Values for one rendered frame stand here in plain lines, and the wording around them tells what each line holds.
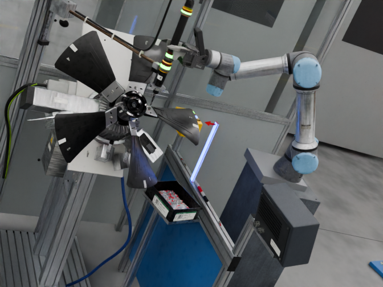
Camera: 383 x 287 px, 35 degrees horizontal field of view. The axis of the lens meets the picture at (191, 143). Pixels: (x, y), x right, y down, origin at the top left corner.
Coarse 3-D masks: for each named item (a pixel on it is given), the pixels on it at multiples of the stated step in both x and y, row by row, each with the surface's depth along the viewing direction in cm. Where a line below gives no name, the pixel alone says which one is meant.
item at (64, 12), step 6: (54, 0) 276; (60, 0) 274; (66, 0) 278; (54, 6) 277; (60, 6) 275; (66, 6) 273; (72, 6) 277; (54, 12) 278; (60, 12) 276; (66, 12) 275
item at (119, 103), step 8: (120, 96) 255; (128, 96) 253; (136, 96) 255; (112, 104) 260; (120, 104) 251; (128, 104) 252; (144, 104) 255; (128, 112) 251; (136, 112) 254; (144, 112) 254; (120, 120) 260; (128, 120) 256; (136, 120) 265
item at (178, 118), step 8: (160, 112) 266; (168, 112) 270; (176, 112) 274; (184, 112) 277; (192, 112) 280; (168, 120) 264; (176, 120) 267; (184, 120) 271; (192, 120) 275; (176, 128) 263; (184, 128) 267; (192, 128) 271; (192, 136) 267
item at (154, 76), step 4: (156, 64) 255; (152, 68) 256; (156, 68) 255; (156, 72) 255; (152, 76) 257; (156, 76) 257; (152, 80) 257; (152, 84) 257; (152, 88) 256; (156, 88) 255; (160, 88) 256; (164, 88) 258
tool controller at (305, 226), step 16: (272, 192) 226; (288, 192) 227; (272, 208) 222; (288, 208) 218; (304, 208) 219; (256, 224) 232; (272, 224) 223; (288, 224) 212; (304, 224) 211; (272, 240) 223; (288, 240) 213; (304, 240) 215; (288, 256) 216; (304, 256) 219
